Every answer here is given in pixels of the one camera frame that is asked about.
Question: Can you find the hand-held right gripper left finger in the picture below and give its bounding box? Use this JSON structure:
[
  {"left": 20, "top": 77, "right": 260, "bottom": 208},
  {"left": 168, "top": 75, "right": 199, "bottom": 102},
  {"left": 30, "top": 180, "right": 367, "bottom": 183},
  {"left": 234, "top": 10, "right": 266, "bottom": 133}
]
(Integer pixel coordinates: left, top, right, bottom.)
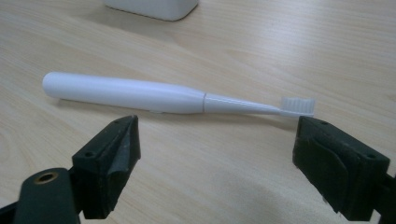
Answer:
[{"left": 71, "top": 115, "right": 142, "bottom": 220}]

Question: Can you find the white container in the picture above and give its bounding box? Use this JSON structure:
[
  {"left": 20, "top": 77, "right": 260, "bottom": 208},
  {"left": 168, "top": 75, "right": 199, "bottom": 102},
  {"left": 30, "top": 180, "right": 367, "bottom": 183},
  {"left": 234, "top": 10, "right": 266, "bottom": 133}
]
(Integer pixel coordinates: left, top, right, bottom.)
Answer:
[{"left": 104, "top": 0, "right": 200, "bottom": 22}]

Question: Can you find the white electric toothbrush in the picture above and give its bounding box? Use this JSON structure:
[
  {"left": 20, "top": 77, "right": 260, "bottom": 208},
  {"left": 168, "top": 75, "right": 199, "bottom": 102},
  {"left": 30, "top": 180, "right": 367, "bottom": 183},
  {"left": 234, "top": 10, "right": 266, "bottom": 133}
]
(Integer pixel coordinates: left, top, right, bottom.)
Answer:
[{"left": 41, "top": 71, "right": 317, "bottom": 119}]

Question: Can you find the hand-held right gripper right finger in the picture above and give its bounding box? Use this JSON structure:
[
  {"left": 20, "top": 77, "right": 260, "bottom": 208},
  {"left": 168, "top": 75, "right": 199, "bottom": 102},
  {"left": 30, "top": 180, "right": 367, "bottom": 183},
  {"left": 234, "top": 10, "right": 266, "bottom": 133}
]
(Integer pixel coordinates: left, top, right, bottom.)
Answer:
[{"left": 291, "top": 116, "right": 391, "bottom": 222}]

